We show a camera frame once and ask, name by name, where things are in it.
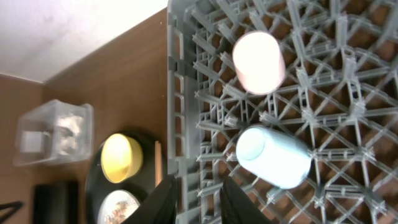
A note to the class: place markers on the food scraps and rice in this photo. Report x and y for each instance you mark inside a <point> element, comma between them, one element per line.
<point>119,214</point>

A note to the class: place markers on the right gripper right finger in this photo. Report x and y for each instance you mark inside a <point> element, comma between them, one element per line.
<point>236,206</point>

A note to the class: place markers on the round black tray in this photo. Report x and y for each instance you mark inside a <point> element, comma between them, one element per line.
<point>97,187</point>

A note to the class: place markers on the black rectangular bin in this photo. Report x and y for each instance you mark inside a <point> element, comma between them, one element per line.
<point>56,203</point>

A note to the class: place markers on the blue plastic cup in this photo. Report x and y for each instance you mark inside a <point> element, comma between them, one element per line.
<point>275,157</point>

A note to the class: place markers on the clear plastic bin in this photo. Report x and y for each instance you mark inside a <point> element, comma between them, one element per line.
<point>44,118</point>

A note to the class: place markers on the pink plastic cup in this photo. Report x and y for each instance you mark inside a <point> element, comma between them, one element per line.
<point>258,62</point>

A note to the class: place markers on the grey dishwasher rack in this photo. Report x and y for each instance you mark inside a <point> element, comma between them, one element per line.
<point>339,96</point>

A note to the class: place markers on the grey plate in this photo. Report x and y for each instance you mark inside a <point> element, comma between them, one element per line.
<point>110,201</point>

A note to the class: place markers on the yellow plastic bowl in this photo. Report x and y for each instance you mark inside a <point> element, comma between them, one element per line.
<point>121,158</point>

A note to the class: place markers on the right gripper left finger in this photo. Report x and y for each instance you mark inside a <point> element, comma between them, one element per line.
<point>160,207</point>

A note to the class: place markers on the white tissue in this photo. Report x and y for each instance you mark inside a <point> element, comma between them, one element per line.
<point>70,131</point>

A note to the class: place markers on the white label on bin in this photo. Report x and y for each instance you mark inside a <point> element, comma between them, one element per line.
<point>32,142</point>

